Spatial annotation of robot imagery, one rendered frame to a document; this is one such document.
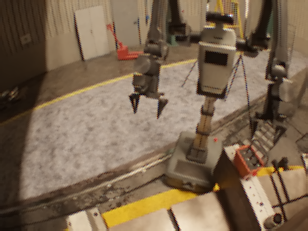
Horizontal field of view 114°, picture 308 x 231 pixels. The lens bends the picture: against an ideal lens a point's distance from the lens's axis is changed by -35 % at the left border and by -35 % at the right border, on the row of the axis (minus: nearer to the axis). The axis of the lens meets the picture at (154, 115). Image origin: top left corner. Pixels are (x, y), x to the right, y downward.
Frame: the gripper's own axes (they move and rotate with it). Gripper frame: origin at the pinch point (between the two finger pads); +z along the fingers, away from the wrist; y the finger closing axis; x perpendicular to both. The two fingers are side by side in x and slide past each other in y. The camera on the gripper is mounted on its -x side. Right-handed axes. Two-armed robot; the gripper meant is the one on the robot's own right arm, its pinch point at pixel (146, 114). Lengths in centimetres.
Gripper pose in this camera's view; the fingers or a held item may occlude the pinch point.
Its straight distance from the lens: 59.4
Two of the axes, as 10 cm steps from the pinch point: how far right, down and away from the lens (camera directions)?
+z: -1.4, 9.7, 2.0
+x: 3.5, -1.4, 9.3
